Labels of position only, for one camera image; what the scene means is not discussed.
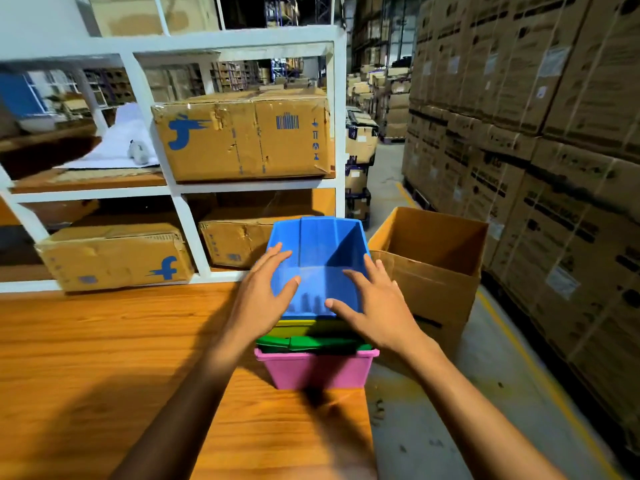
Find person's left hand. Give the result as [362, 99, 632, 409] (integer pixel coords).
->
[227, 243, 302, 345]

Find person's right hand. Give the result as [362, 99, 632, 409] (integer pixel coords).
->
[325, 254, 426, 356]

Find blue plastic bin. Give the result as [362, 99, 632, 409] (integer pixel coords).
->
[266, 217, 371, 319]

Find person's left forearm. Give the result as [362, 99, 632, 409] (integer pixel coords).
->
[109, 337, 251, 480]

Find person's right forearm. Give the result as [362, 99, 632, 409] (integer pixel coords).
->
[400, 335, 568, 480]

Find yellow plastic bin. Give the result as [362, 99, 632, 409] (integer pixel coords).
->
[270, 317, 362, 339]

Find green plastic bin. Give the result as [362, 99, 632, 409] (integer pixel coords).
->
[255, 335, 374, 354]

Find pink plastic bin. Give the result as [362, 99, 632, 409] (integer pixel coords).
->
[253, 347, 380, 391]

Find dented plain cardboard box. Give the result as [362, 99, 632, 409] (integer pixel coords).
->
[198, 207, 323, 270]

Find open empty cardboard box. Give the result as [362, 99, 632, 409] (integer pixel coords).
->
[368, 207, 490, 361]

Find large taped cardboard box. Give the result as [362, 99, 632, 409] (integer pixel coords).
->
[151, 89, 334, 183]

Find worn cardboard box blue logo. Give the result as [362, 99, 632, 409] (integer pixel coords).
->
[34, 222, 196, 293]

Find small grey object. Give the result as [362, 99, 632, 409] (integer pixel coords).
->
[127, 139, 152, 166]

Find distant stacks of cartons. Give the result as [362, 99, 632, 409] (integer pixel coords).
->
[346, 64, 412, 144]

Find white paper sheet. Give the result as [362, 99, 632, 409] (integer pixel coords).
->
[56, 102, 161, 171]

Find white metal shelf rack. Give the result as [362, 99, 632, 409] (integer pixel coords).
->
[0, 24, 349, 294]

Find flat cardboard sheet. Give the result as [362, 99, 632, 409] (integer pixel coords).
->
[87, 0, 221, 37]

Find stack of strapped cardboard boxes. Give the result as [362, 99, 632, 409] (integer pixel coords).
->
[344, 106, 380, 229]

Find wall of stacked brown cartons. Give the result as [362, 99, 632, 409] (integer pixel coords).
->
[401, 0, 640, 448]

